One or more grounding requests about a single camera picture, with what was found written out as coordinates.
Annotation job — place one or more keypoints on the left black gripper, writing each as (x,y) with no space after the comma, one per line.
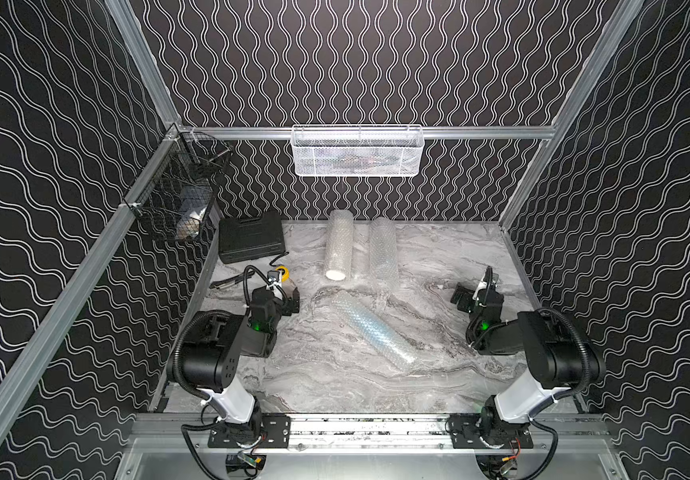
(282,294)

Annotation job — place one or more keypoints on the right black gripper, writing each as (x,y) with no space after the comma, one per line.
(473,297)

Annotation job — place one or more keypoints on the clear bubble wrap sheet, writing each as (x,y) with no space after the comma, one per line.
(346,308)

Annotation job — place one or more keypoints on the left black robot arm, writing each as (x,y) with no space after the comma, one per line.
(205,357)

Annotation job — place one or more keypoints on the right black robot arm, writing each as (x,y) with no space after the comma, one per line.
(561,361)

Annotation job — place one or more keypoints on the bubble wrap roll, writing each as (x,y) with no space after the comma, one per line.
(383,262)

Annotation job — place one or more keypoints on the bubble wrapped white-capped roll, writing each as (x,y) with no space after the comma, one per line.
(339,245)

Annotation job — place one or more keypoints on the yellow tape measure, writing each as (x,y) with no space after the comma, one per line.
(284,272)

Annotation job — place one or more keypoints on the black utility knife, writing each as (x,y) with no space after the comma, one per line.
(226,283)

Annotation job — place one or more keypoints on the black plastic tool case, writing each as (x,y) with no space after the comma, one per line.
(250,238)

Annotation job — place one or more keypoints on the wrapped item in black basket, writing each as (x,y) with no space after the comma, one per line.
(195,200)

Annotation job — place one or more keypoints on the white mesh basket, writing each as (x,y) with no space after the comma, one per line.
(357,150)

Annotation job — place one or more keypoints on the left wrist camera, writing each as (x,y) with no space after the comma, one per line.
(274,278)

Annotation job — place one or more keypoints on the black wire basket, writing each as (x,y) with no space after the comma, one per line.
(184,157)

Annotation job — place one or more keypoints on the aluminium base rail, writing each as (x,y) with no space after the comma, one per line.
(371,433)

